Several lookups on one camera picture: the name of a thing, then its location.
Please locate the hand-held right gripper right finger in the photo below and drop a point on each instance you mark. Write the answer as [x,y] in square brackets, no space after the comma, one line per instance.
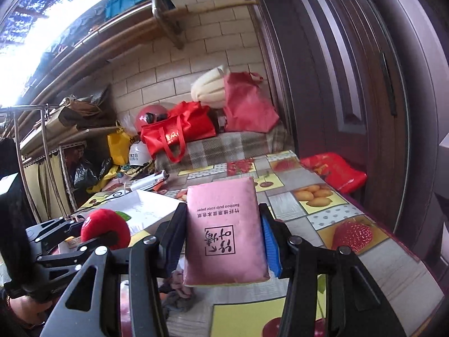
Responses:
[272,249]

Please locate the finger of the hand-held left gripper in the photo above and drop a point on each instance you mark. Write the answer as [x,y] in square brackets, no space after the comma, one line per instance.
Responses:
[70,254]
[52,226]

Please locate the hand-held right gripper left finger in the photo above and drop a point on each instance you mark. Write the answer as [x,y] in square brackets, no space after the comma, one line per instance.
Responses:
[175,238]

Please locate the red apple plush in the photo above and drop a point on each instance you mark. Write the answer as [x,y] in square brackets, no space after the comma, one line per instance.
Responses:
[101,226]

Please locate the white cardboard box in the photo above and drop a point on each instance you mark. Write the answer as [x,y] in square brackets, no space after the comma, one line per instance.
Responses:
[147,207]

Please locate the pink tissue pack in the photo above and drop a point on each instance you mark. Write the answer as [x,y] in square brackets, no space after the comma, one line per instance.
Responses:
[224,235]

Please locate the person's left hand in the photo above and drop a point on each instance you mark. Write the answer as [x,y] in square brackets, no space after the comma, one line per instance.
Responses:
[24,310]

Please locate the crumpled grey cloth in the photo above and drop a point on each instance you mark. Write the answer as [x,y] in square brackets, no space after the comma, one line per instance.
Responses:
[179,298]

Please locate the black plastic bag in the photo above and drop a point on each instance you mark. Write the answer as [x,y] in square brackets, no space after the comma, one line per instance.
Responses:
[87,175]

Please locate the dark cloth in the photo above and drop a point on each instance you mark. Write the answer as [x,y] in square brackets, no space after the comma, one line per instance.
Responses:
[10,161]

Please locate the metal rack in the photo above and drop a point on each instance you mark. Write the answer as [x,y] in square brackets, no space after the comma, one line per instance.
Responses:
[45,137]

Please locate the white helmet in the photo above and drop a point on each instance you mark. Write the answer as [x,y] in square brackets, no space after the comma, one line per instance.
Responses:
[138,154]

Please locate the flat red gift bag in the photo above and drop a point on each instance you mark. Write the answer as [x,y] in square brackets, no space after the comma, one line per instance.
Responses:
[333,172]

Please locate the yellow bag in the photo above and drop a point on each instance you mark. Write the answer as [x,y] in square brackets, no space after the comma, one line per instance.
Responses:
[119,147]

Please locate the plaid blanket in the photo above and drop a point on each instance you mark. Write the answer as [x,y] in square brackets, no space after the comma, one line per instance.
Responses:
[228,145]

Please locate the fruit printed tablecloth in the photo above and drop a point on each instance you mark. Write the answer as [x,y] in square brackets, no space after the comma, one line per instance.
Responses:
[386,270]

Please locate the red tote bag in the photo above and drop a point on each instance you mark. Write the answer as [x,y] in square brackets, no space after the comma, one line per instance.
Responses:
[182,123]

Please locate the red helmet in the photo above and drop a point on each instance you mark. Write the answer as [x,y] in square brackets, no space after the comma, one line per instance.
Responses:
[151,112]

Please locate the crumpled red plastic bag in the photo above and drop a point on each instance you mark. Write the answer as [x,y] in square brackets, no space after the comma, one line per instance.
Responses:
[249,105]

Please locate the panelled metal door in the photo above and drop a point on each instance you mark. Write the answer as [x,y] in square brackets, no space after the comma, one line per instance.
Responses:
[333,77]

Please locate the metal bracket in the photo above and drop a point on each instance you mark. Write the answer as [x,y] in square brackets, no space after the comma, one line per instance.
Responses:
[165,21]

